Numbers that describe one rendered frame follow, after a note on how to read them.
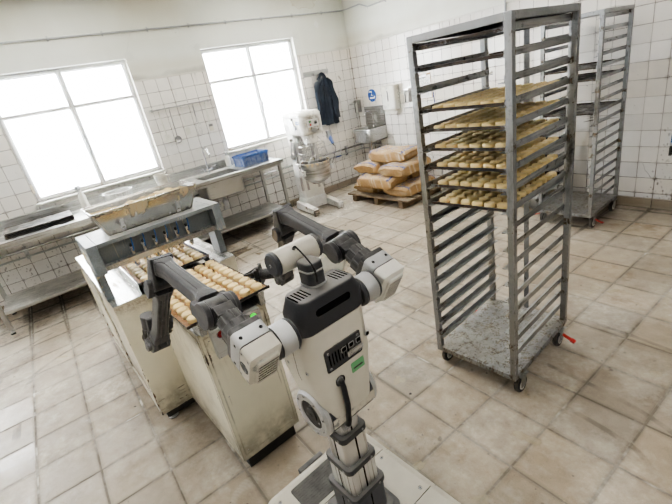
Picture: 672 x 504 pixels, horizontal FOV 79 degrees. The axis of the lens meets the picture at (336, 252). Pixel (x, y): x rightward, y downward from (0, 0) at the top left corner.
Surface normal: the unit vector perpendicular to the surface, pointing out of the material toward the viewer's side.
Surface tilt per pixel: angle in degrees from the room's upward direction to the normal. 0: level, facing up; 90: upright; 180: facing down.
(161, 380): 90
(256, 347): 30
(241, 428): 90
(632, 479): 0
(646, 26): 90
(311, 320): 90
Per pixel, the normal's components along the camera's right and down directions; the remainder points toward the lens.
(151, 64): 0.59, 0.22
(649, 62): -0.78, 0.37
